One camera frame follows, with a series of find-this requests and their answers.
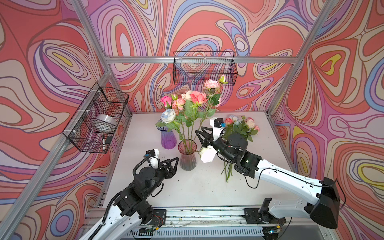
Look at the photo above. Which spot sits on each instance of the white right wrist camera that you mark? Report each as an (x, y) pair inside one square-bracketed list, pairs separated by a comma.
[(217, 125)]

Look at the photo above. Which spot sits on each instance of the white tape roll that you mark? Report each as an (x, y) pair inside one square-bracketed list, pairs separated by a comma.
[(107, 119)]

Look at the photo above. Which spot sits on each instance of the small pink bud rose stem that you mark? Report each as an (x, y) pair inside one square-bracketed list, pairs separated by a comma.
[(209, 98)]

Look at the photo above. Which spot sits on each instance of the coral pink rose stem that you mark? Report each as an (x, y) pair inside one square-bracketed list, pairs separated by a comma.
[(192, 111)]

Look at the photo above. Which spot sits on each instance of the aluminium frame post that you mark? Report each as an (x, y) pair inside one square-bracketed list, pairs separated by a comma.
[(108, 76)]

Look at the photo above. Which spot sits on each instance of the pink spray rose stem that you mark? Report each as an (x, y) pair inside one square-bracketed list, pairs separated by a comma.
[(178, 106)]

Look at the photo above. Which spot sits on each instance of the pale blue rose stem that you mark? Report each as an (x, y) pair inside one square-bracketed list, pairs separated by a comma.
[(168, 117)]

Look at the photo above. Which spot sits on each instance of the black wire basket back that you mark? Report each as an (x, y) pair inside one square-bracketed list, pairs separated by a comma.
[(193, 68)]

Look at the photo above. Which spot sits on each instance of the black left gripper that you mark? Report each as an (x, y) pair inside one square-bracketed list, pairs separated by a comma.
[(171, 172)]

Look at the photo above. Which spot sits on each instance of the bright pink rose stem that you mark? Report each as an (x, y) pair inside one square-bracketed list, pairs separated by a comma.
[(167, 101)]

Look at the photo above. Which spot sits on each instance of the cream rose stem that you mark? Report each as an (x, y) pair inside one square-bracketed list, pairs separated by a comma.
[(187, 95)]

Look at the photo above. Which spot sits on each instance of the purple blue glass vase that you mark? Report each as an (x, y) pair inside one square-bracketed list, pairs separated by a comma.
[(168, 139)]

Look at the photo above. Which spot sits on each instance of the pink grey glass vase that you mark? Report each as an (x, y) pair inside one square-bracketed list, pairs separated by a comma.
[(187, 149)]

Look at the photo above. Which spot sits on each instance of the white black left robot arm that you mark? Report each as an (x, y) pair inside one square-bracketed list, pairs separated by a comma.
[(129, 208)]

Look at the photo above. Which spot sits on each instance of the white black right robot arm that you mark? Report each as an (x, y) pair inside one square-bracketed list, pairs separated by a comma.
[(318, 200)]

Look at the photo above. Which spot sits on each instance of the pink white mixed rose stem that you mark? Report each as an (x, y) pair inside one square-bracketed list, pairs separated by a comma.
[(237, 125)]

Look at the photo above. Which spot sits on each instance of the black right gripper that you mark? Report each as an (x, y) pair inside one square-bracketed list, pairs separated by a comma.
[(206, 135)]

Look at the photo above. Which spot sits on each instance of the black wire basket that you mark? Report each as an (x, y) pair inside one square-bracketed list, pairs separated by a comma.
[(86, 133), (193, 68)]

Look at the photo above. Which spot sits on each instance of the black wire basket left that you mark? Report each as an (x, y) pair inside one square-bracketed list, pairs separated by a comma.
[(86, 133)]

